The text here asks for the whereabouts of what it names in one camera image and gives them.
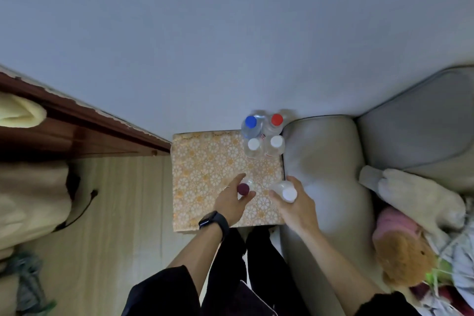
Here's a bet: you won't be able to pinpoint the red cap water bottle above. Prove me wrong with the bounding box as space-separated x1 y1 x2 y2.
261 110 288 138

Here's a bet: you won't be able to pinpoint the small blue cap water bottle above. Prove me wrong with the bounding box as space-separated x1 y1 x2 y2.
240 114 264 139

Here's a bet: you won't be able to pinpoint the person's left hand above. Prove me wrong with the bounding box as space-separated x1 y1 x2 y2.
213 173 257 228

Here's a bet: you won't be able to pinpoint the black smartwatch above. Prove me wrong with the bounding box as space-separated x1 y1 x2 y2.
198 210 230 241

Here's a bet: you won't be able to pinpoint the person's right forearm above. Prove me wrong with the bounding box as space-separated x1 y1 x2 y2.
300 225 388 316

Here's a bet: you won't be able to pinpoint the person's black sleeve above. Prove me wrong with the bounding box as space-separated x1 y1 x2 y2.
355 291 423 316
121 266 202 316

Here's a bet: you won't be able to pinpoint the person's left forearm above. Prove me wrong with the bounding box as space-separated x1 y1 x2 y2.
167 225 223 296

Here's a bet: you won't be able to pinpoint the patterned cloth covered stool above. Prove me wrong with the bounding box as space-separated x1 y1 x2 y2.
171 129 286 233

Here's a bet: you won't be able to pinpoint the black floor cable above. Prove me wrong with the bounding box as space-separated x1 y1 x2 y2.
53 189 99 232

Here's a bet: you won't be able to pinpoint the grey green floor cloth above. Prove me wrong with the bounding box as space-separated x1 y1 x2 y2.
0 252 57 316

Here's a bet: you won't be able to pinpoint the pink cloth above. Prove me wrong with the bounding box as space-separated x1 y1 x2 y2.
372 206 423 242

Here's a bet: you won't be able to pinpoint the green fabric item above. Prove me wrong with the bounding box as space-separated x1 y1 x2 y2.
425 260 454 287

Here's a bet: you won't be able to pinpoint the person's black trousers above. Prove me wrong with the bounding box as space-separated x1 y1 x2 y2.
199 227 312 316

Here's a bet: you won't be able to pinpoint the cream and purple curtain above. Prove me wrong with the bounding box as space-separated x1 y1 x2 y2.
0 160 73 316

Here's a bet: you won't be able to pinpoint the dark red door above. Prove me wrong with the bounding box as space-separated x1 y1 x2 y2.
0 66 172 159

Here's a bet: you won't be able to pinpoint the person's black right sleeve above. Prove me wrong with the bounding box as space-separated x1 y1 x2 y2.
355 291 423 316

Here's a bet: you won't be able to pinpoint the grey sofa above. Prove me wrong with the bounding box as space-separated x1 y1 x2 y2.
279 66 474 316

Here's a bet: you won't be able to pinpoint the purple cap bottle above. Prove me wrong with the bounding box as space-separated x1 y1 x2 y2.
237 178 256 198

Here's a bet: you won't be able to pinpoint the person's right hand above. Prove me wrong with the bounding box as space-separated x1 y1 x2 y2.
268 175 320 237

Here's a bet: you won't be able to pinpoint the pile of white clothes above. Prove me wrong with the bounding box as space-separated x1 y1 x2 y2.
358 165 474 316

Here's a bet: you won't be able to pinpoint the brown plush toy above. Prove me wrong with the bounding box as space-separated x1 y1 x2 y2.
373 230 439 289

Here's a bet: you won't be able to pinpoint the person's black left sleeve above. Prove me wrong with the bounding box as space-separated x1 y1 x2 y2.
121 266 202 316

